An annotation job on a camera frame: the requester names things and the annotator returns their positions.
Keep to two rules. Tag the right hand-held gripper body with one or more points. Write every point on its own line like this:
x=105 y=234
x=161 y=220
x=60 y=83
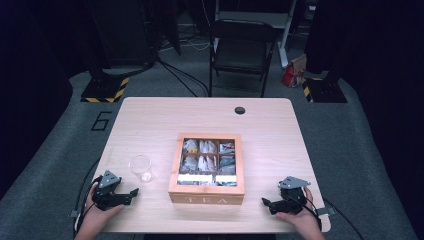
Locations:
x=292 y=196

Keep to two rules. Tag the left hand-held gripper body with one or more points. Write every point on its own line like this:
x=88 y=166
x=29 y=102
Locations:
x=106 y=195

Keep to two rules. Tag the clear plastic cup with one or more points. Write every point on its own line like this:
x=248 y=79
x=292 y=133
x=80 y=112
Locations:
x=141 y=168

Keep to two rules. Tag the wooden tea box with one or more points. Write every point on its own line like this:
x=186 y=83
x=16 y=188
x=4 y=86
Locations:
x=206 y=193

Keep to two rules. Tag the assorted tea bags collection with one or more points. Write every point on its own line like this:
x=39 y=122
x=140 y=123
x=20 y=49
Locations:
x=206 y=161

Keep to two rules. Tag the person's left hand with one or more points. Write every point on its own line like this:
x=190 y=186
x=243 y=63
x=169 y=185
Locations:
x=96 y=218

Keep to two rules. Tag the person's right hand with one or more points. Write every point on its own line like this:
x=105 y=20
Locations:
x=305 y=221

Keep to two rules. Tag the grey table corner clamp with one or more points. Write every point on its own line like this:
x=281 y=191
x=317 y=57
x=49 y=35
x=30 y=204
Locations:
x=73 y=213
x=325 y=211

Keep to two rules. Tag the yellow-black striped stand base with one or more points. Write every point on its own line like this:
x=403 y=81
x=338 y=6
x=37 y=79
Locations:
x=325 y=91
x=105 y=90

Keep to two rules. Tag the red and brown paper bag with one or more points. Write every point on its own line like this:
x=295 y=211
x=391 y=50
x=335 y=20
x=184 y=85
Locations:
x=293 y=75

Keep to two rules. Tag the dark curtain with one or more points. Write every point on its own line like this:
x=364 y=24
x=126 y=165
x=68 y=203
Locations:
x=30 y=100
x=390 y=83

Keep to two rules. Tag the black folding chair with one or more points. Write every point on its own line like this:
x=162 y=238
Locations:
x=241 y=50

